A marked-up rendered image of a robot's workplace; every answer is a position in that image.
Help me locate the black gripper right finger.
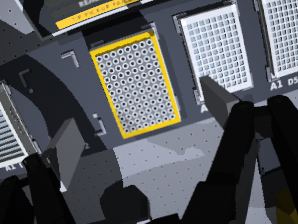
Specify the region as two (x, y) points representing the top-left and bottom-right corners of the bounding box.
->
(179, 75), (298, 224)

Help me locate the yellow-framed tip rack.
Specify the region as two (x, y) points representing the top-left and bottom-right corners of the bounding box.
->
(90, 27), (181, 139)

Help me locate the yellow open-top bin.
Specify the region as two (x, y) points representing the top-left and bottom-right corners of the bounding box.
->
(274, 188), (298, 224)

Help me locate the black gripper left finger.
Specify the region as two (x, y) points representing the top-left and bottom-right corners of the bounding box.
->
(0, 118), (85, 224)

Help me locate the light grey base plate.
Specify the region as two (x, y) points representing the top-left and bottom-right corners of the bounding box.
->
(0, 0), (289, 224)

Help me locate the dark grey flat plate with white rg label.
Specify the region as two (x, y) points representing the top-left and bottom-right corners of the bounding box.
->
(257, 138), (282, 177)

